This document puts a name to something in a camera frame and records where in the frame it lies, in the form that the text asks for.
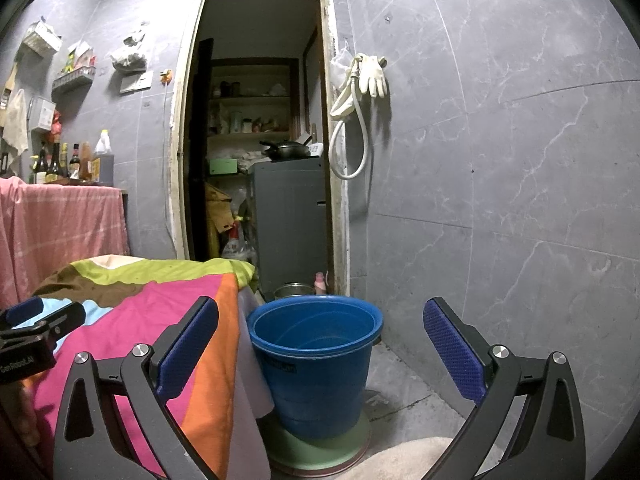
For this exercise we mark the beige hanging cloth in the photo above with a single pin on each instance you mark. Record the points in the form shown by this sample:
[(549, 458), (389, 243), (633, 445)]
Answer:
[(17, 120)]

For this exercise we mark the pile of plastic bags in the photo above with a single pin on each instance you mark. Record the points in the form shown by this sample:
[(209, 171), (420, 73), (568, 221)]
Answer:
[(230, 230)]

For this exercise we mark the white door frame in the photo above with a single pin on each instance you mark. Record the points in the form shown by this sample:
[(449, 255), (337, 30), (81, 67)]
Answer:
[(180, 135)]

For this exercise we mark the grey cabinet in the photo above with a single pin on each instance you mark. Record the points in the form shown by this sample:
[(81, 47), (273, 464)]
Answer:
[(290, 220)]

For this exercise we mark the grey wall shelf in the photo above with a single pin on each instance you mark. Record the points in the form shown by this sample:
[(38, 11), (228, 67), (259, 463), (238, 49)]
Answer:
[(75, 79)]

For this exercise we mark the wooden shelf unit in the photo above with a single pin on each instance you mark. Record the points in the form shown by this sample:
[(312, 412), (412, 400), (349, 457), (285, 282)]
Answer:
[(250, 100)]

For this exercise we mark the red plastic bag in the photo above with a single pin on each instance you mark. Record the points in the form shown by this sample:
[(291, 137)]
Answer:
[(56, 125)]

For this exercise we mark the orange hook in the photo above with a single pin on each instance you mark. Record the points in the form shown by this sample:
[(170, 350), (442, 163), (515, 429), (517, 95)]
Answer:
[(166, 76)]

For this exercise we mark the brown packet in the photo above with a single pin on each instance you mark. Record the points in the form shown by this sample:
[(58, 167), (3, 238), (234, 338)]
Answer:
[(86, 161)]

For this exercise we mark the blue plastic bucket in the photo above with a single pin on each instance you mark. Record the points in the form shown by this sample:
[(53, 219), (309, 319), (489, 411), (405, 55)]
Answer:
[(315, 360)]

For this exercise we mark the black wok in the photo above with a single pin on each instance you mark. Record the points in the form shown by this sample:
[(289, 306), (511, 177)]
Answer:
[(287, 149)]

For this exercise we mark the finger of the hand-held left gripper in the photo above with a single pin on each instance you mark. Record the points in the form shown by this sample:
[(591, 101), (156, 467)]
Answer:
[(55, 321), (22, 311)]

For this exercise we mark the white wall box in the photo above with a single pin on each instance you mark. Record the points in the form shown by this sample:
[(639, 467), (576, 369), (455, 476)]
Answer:
[(42, 115)]

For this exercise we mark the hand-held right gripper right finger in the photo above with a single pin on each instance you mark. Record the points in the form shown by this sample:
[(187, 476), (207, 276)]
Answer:
[(455, 355)]

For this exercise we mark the green box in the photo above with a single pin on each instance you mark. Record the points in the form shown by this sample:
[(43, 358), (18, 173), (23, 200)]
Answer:
[(222, 165)]

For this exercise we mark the wooden tray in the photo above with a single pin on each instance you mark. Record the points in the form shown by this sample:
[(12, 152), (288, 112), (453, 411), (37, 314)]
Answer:
[(75, 183)]

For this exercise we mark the wooden grater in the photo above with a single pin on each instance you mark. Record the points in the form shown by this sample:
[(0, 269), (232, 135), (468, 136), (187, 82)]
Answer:
[(9, 87)]

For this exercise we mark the pale snack packet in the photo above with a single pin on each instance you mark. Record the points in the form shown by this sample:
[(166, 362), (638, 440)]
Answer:
[(82, 57)]

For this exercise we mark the small white appliance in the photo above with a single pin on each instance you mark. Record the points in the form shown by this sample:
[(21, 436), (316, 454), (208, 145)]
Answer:
[(315, 149)]

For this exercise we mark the oil jug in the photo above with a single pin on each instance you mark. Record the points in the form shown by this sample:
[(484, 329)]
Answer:
[(103, 159)]

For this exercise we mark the steel bowl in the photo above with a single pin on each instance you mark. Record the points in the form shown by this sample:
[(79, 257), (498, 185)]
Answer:
[(290, 290)]

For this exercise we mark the pink bottle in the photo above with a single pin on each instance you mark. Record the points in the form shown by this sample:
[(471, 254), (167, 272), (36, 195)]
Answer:
[(320, 282)]

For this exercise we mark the white rubber gloves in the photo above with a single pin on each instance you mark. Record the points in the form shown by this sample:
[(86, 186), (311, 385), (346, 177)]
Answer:
[(372, 77)]

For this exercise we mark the green packet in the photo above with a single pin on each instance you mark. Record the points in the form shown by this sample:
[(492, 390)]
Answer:
[(67, 63)]

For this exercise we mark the pink checked cloth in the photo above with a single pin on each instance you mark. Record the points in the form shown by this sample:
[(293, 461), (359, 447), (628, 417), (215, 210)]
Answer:
[(60, 225)]

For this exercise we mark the white wall socket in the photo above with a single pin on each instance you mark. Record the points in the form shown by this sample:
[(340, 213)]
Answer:
[(136, 81)]

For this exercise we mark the knotted clear plastic bag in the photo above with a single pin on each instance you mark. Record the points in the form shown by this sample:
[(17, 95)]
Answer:
[(129, 55)]

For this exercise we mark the white wall basket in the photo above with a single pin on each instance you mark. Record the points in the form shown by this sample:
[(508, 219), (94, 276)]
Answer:
[(42, 37)]

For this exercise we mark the colour block blanket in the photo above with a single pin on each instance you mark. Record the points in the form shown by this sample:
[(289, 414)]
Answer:
[(150, 310)]

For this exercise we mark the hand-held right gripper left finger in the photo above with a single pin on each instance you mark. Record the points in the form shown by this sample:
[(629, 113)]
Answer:
[(187, 350)]

